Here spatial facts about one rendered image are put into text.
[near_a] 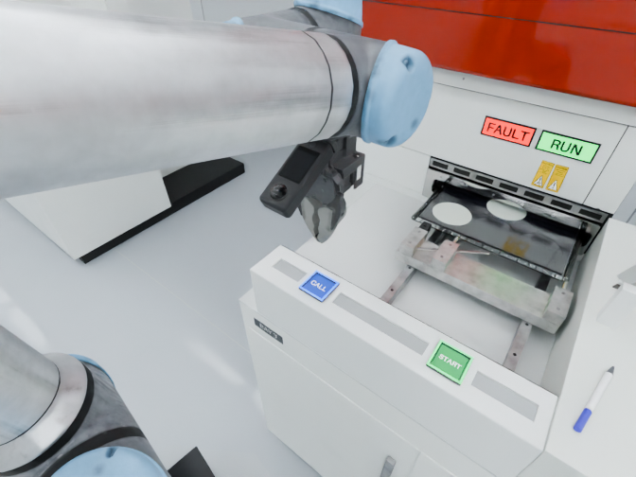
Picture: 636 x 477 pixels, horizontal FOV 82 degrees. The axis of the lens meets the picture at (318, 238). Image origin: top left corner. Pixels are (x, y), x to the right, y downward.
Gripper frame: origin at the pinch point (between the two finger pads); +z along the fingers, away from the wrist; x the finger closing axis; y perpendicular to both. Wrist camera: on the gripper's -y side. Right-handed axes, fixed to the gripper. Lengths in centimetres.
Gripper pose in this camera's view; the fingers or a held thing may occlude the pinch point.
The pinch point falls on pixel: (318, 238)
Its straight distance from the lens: 61.5
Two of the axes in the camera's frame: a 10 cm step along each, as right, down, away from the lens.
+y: 6.1, -5.3, 5.9
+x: -7.9, -4.0, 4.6
